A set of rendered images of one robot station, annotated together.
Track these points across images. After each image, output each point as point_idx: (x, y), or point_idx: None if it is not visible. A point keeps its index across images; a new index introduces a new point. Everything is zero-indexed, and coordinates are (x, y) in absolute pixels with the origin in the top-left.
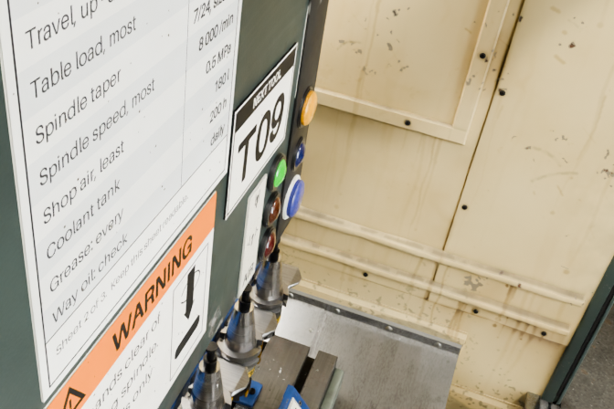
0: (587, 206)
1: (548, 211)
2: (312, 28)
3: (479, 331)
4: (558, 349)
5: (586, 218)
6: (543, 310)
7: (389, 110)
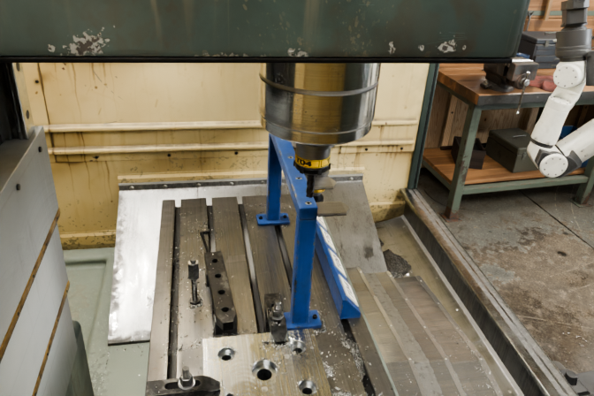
0: (407, 66)
1: (391, 75)
2: None
3: (369, 162)
4: (409, 155)
5: (408, 73)
6: (399, 134)
7: None
